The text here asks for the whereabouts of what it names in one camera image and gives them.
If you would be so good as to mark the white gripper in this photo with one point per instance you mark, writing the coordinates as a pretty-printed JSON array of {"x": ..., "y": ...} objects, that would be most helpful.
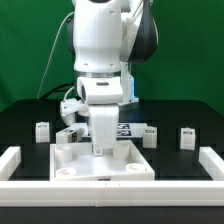
[{"x": 103, "y": 123}]

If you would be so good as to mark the white square tabletop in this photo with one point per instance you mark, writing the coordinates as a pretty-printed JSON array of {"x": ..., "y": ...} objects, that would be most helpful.
[{"x": 76, "y": 162}]

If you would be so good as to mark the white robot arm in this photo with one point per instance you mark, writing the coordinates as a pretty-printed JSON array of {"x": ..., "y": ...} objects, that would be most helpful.
[{"x": 107, "y": 33}]

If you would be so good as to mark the white base tag plate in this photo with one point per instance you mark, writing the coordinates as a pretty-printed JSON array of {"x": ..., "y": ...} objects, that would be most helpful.
[{"x": 124, "y": 129}]

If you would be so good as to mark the white U-shaped obstacle fence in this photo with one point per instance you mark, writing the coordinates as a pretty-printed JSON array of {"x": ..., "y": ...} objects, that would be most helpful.
[{"x": 102, "y": 193}]

